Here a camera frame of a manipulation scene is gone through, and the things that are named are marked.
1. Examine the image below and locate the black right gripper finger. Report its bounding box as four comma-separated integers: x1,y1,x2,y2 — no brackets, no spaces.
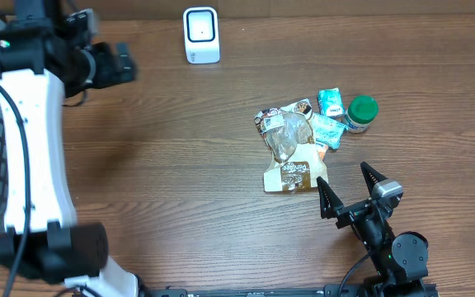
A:
360,162,387,193
317,177,344,219

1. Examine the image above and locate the orange Kleenex tissue pack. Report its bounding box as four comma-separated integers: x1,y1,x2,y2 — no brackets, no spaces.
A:
315,142,329,160

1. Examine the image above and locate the brown Pantree mushroom bag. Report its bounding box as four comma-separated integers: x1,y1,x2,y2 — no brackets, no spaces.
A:
263,114,328,192

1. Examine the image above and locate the teal wet wipes pack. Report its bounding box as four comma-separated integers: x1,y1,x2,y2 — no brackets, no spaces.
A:
311,113,347,150

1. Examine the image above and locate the green lid beige jar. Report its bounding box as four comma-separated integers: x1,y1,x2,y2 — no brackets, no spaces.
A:
342,95,379,134

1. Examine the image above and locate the teal Kleenex tissue pack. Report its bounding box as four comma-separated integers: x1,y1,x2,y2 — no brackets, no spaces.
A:
317,87,345,118

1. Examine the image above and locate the mixed beans printed bag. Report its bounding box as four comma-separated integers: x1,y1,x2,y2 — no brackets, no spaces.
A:
254,98,313,137

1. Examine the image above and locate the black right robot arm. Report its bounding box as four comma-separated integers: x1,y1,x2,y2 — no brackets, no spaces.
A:
317,162,439,297

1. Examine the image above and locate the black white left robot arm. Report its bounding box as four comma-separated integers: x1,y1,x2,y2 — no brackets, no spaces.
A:
0,0,144,297

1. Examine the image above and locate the white barcode scanner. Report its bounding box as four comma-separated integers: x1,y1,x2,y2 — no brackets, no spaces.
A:
183,7,221,64

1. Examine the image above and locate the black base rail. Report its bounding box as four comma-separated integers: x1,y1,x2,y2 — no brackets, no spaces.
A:
138,282,440,297

